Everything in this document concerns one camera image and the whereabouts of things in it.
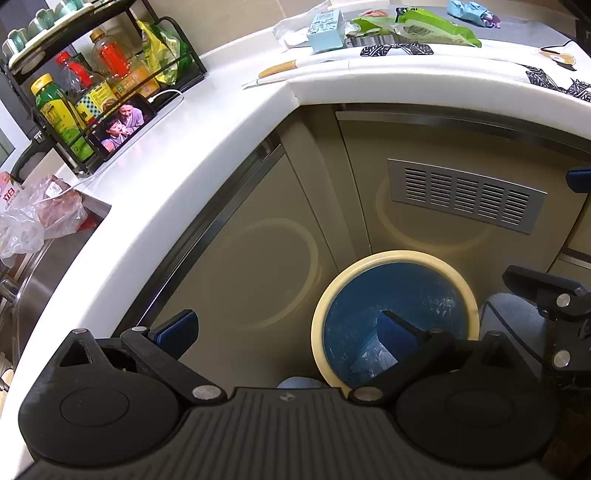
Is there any white knife with wooden handle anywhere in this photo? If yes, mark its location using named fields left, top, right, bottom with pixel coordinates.
left=242, top=57, right=325, bottom=88

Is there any blue bin liner bag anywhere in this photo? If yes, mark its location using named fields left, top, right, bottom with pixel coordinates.
left=323, top=264, right=470, bottom=388

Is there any white leaf-print mat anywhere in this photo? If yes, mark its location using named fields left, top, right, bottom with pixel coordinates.
left=323, top=42, right=591, bottom=105

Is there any teal spice jar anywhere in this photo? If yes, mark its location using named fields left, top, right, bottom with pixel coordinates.
left=52, top=0, right=86, bottom=20
left=28, top=13, right=59, bottom=38
left=2, top=28, right=29, bottom=55

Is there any green snack bag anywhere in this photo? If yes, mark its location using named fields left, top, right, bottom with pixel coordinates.
left=350, top=7, right=483, bottom=49

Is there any cream round trash bin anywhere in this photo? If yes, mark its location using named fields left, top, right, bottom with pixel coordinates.
left=311, top=250, right=481, bottom=398

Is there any red label yellow cap bottle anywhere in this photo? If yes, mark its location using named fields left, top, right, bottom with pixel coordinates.
left=90, top=28, right=136, bottom=83

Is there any person's right leg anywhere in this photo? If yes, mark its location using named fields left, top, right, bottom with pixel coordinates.
left=478, top=291, right=551, bottom=380

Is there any black wire spice rack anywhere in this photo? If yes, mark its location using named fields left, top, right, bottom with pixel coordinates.
left=0, top=0, right=208, bottom=175

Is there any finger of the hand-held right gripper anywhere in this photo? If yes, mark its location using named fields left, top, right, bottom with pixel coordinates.
left=566, top=168, right=591, bottom=195
left=502, top=264, right=591, bottom=324

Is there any white tissue paper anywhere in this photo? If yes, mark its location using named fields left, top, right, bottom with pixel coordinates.
left=272, top=11, right=320, bottom=49

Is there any light blue carton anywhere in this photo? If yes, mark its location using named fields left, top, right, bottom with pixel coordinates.
left=307, top=10, right=346, bottom=53

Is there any clear plastic bag of meat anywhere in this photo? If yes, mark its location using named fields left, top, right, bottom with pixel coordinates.
left=0, top=175, right=93, bottom=268

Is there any beige cabinet door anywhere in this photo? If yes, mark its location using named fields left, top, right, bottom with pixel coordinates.
left=139, top=131, right=345, bottom=398
left=336, top=110, right=591, bottom=296

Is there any person's leg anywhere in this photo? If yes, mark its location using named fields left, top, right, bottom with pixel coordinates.
left=276, top=376, right=329, bottom=391
left=478, top=291, right=551, bottom=380

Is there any white jar tray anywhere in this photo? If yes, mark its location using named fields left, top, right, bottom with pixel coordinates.
left=2, top=4, right=126, bottom=66

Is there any flower-shaped metal mold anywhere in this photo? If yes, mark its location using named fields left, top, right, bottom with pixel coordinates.
left=346, top=32, right=394, bottom=51

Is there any person's left leg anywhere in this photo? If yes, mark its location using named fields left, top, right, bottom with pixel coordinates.
left=276, top=376, right=329, bottom=391

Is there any green label yellow cap bottle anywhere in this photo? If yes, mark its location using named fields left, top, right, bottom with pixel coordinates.
left=30, top=74, right=101, bottom=162

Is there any light blue wrapper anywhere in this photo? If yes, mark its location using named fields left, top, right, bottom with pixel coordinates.
left=446, top=0, right=502, bottom=30

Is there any red white packet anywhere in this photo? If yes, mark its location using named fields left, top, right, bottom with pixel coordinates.
left=0, top=172, right=24, bottom=214

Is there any yellow label sauce bottle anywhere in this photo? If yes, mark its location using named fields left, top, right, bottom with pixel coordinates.
left=76, top=83, right=119, bottom=131

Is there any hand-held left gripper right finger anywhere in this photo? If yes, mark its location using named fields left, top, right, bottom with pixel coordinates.
left=347, top=310, right=525, bottom=407

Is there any black curved faucet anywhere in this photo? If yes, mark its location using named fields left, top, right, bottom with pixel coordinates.
left=10, top=138, right=47, bottom=184

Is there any stainless steel sink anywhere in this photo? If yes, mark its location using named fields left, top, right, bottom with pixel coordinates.
left=0, top=194, right=112, bottom=370

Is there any black smartphone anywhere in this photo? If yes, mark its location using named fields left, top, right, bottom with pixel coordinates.
left=87, top=97, right=156, bottom=161

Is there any orange label oil bottle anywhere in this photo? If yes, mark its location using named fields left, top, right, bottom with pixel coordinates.
left=115, top=64, right=160, bottom=100

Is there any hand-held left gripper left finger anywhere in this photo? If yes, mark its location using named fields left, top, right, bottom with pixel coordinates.
left=44, top=309, right=228, bottom=407

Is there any yellow green seasoning bag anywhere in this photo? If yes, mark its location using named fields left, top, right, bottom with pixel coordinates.
left=137, top=21, right=186, bottom=86

